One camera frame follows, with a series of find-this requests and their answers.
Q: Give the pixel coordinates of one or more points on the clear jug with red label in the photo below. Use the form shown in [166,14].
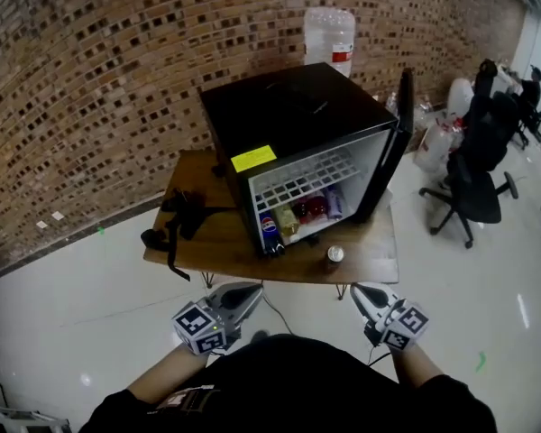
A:
[435,147]

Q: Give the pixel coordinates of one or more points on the bright red drink bottle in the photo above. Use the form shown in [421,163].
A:
[316,206]

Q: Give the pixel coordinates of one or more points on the large clear water jug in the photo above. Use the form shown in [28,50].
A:
[327,39]

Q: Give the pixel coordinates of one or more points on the black office chair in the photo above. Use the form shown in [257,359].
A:
[478,178]
[538,120]

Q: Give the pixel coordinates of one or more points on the white round object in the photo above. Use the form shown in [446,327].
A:
[460,97]

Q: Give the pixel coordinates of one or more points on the black mini fridge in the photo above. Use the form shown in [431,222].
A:
[270,115]

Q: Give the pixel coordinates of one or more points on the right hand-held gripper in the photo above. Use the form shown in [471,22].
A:
[403,327]

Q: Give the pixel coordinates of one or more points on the white wall plate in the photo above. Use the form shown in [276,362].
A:
[41,224]
[58,215]

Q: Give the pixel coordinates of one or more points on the grey metal rack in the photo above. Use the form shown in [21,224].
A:
[9,415]

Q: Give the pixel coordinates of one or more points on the gold drink can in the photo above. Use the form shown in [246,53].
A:
[286,219]

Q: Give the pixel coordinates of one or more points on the red soda can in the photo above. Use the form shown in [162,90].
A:
[336,257]

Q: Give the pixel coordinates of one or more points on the person's right forearm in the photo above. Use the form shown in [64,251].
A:
[421,372]

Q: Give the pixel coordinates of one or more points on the person's left forearm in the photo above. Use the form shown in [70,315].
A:
[169,374]

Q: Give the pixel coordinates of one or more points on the purple and white bottle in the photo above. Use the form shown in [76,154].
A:
[335,202]

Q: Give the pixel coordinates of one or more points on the blue Pepsi can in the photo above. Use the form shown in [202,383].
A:
[270,233]

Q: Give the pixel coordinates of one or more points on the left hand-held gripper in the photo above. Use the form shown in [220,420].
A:
[198,329]

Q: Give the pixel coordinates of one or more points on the small black adapter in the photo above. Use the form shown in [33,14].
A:
[220,170]

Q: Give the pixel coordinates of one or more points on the dark red drink bottle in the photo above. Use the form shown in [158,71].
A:
[300,208]

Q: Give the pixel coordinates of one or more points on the yellow sticker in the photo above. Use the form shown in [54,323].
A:
[252,158]

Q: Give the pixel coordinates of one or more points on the wooden table with metal legs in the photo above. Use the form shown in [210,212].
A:
[225,255]

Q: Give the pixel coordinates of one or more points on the person's black clothing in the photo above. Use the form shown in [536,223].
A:
[293,390]

